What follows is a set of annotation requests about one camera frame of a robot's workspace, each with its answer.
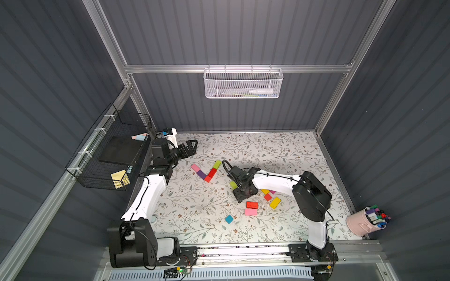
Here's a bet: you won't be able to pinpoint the lime green block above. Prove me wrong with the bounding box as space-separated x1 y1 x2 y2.
213 160 221 169
230 181 238 190

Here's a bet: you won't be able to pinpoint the long red block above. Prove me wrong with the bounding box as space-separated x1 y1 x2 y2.
208 168 217 178

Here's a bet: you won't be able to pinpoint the pink block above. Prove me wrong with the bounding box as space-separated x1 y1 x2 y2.
244 208 258 216
191 164 200 173

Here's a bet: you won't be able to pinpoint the purple block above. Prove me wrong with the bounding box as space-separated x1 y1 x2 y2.
196 170 207 180

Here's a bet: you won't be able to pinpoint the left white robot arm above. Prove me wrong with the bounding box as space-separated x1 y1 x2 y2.
107 128 199 272

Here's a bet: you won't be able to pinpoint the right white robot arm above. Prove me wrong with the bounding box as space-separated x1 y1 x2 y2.
222 160 332 250

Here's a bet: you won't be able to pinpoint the pastel eraser blocks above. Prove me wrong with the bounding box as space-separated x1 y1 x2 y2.
131 133 148 141

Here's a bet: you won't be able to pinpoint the red block centre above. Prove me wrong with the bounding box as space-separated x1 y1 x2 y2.
246 201 259 209

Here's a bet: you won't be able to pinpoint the pink block bottom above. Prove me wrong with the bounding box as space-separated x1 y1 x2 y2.
244 208 258 216

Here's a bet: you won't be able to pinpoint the yellow block lower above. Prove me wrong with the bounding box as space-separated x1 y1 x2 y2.
270 197 281 210

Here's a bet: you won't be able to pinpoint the small teal cube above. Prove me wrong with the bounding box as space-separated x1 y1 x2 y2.
225 215 234 224

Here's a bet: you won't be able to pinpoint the black pad in basket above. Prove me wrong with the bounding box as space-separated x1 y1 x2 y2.
98 137 144 165

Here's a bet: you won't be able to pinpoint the yellow sticky note pad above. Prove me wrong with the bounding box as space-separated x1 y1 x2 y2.
111 170 131 189

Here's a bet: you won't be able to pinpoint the white bottle in basket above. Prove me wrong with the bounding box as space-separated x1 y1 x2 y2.
249 89 274 96

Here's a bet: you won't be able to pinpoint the pink marker cup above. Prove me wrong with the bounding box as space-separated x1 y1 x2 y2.
346 204 391 237

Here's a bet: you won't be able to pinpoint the black wire basket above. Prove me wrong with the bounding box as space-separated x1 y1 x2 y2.
66 105 153 192

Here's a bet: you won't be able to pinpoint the white wire mesh basket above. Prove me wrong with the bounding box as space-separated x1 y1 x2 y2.
203 67 284 99

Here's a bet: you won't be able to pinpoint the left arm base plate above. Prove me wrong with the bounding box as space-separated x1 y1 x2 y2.
157 247 199 267

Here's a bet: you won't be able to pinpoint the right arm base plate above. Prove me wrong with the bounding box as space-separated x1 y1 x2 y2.
287 242 339 263

